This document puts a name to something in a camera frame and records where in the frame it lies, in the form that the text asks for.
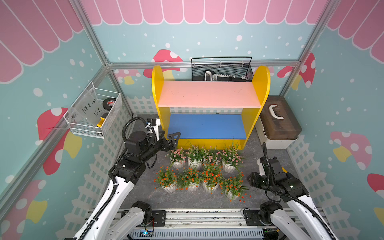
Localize black white label maker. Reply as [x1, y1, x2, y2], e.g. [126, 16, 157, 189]
[203, 70, 247, 82]

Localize yellow rack pink blue shelves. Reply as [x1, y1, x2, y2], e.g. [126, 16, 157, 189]
[152, 66, 271, 150]

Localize orange flower pot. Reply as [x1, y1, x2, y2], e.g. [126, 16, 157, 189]
[201, 164, 224, 195]
[219, 172, 251, 203]
[154, 166, 178, 193]
[177, 168, 202, 192]

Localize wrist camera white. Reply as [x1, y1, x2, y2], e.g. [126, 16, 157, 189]
[258, 157, 284, 175]
[146, 118, 159, 129]

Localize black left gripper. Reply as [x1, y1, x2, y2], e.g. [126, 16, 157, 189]
[140, 130, 181, 162]

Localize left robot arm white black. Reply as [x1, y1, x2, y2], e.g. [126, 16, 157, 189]
[73, 117, 181, 240]

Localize white wire wall basket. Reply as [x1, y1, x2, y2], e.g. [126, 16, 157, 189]
[64, 83, 122, 139]

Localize pink flower pot far right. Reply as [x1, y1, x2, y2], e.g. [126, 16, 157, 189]
[219, 144, 244, 173]

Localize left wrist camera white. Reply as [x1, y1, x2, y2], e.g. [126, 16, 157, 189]
[146, 118, 159, 129]

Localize black wire mesh basket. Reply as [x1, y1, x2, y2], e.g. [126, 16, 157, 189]
[191, 57, 254, 82]

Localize black tape roll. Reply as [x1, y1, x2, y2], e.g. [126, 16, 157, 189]
[103, 98, 117, 112]

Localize small green circuit board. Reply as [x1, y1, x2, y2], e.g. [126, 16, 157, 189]
[139, 229, 154, 238]

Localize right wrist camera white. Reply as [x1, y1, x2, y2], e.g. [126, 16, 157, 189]
[258, 157, 284, 175]

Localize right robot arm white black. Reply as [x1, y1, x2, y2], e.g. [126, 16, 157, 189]
[247, 143, 338, 240]

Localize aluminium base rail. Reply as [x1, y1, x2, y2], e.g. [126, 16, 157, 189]
[80, 208, 334, 240]

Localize brown lid storage box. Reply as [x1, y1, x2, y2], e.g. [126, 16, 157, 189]
[255, 96, 302, 150]

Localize yellow handled tool in basket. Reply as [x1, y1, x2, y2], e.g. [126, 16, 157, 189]
[97, 113, 108, 128]

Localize pink flower pot far left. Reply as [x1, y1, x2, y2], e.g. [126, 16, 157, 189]
[169, 148, 187, 169]

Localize pink flower pot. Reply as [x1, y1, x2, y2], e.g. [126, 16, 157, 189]
[219, 144, 244, 173]
[169, 148, 187, 169]
[203, 147, 220, 166]
[186, 145, 205, 170]

